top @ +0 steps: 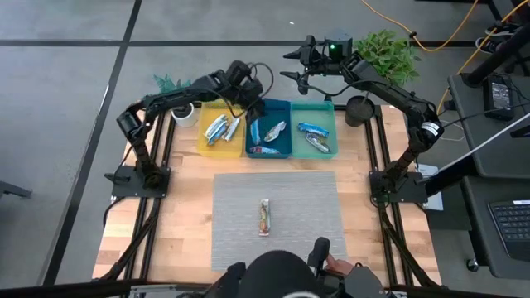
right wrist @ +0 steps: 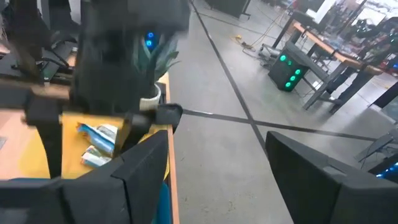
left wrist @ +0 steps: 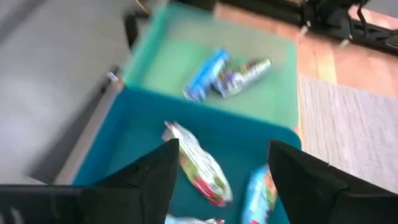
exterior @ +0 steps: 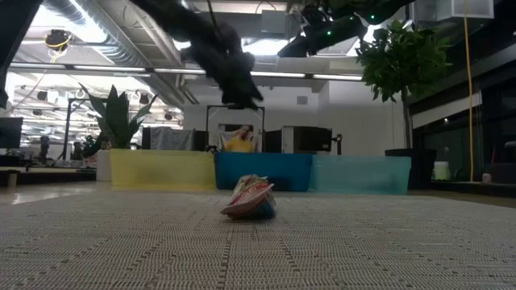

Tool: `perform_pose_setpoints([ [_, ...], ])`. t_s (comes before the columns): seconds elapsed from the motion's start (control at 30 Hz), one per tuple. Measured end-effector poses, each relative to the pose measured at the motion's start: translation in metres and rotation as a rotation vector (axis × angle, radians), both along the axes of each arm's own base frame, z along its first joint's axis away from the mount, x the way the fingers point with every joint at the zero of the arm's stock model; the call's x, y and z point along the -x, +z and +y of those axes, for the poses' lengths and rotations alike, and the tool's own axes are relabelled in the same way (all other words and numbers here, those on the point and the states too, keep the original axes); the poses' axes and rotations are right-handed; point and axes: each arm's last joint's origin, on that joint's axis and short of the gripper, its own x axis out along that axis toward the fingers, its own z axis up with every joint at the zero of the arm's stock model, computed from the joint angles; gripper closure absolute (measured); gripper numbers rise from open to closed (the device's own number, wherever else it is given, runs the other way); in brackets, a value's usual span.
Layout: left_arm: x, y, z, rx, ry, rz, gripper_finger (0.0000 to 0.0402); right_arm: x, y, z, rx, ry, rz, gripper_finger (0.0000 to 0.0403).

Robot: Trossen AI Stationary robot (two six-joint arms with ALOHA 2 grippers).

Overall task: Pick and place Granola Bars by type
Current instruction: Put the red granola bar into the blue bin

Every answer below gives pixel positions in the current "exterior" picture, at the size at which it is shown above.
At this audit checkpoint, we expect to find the spiky plant in white pot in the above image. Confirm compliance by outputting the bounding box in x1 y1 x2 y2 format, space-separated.
78 82 159 183

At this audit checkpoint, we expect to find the dark blue plastic bin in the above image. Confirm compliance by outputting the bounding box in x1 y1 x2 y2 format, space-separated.
213 151 314 193

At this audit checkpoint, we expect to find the black gantry frame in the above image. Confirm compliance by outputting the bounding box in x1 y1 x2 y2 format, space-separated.
206 104 266 154

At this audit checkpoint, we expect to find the grey woven mat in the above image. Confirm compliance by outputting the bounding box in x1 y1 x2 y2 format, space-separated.
0 191 516 290

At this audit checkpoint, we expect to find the black monitor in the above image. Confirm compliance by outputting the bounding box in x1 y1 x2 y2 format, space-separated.
0 117 24 150

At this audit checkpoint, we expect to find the teal plastic bin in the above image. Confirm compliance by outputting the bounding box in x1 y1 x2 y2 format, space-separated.
308 155 412 196

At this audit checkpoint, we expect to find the black covered workstation box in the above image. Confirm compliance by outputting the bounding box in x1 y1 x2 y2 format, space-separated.
264 125 334 155
140 126 210 152

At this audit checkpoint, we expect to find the bushy plant in black pot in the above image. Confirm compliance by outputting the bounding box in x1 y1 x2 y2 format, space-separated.
355 19 455 190

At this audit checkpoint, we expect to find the person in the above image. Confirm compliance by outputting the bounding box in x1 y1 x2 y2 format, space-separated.
220 124 259 153

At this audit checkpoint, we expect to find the white cylinder container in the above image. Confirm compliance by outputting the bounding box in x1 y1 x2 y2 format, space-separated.
433 160 452 181

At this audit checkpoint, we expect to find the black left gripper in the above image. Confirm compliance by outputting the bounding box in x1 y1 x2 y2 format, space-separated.
189 38 264 110

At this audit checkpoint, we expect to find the black ceiling-hung device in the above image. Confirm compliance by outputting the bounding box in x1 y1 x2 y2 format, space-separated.
44 29 74 52

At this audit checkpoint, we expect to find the yellow cable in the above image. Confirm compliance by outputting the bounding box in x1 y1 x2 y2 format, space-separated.
462 0 476 182

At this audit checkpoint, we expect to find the LED light strip bar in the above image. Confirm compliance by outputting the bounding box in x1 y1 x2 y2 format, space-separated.
0 61 364 81

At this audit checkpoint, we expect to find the multicolour granola bar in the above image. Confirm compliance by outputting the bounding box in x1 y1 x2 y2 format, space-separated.
219 174 277 221

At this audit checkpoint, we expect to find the yellow plastic bin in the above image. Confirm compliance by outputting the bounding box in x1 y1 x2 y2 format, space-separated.
109 148 218 193

